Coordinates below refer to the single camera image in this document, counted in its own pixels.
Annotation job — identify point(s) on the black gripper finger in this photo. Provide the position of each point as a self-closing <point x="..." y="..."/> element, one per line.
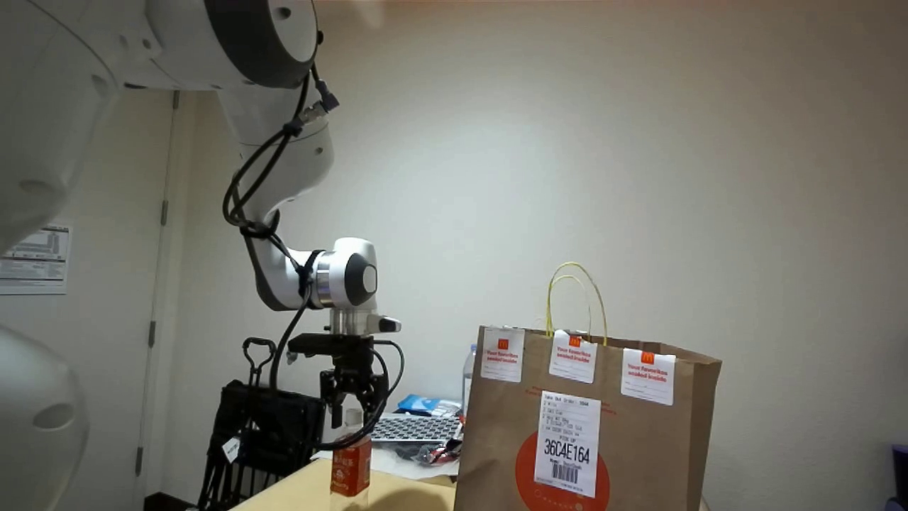
<point x="335" y="413"/>
<point x="374" y="416"/>

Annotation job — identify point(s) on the white door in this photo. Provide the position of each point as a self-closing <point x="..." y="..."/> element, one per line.
<point x="76" y="361"/>

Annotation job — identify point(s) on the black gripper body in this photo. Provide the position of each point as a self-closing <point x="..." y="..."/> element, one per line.
<point x="349" y="371"/>

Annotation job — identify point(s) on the black folding cart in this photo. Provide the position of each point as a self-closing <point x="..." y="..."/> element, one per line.
<point x="259" y="436"/>

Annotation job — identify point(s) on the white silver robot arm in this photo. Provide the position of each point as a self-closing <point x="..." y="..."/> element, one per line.
<point x="63" y="67"/>

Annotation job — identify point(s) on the brown paper delivery bag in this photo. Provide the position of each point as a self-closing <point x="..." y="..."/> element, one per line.
<point x="572" y="419"/>

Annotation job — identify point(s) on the orange labelled plastic bottle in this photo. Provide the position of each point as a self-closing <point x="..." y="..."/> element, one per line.
<point x="352" y="470"/>

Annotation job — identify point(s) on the white door notice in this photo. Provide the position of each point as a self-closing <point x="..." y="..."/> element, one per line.
<point x="39" y="266"/>

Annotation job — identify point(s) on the blue tissue pack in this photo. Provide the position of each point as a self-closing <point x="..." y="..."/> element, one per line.
<point x="430" y="407"/>

